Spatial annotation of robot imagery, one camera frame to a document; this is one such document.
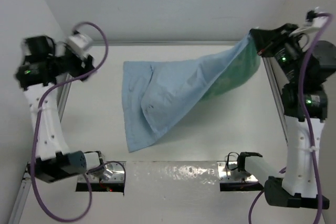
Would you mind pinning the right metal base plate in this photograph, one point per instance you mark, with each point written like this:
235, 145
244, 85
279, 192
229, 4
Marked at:
227, 173

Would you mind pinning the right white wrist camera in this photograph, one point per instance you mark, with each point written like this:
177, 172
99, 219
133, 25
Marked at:
314, 21

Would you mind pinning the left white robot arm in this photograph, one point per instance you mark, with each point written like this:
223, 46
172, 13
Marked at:
54, 160

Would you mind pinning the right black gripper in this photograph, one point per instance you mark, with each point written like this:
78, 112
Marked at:
264, 39

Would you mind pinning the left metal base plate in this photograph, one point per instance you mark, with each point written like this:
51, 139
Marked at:
113, 172

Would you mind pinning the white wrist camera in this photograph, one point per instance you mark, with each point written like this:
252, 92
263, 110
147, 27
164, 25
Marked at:
79, 44
314, 21

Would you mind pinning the aluminium table frame rail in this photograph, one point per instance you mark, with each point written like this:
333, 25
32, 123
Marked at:
175, 180

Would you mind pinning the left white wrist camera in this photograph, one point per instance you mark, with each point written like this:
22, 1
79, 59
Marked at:
79, 44

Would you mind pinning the light blue pillowcase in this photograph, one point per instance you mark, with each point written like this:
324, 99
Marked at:
157, 95

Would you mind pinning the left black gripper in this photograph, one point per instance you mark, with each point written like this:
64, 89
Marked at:
83, 63

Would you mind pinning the metal base plate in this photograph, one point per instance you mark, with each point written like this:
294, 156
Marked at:
113, 172
227, 173

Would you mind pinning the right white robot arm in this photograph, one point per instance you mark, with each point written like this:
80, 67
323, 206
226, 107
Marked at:
298, 186

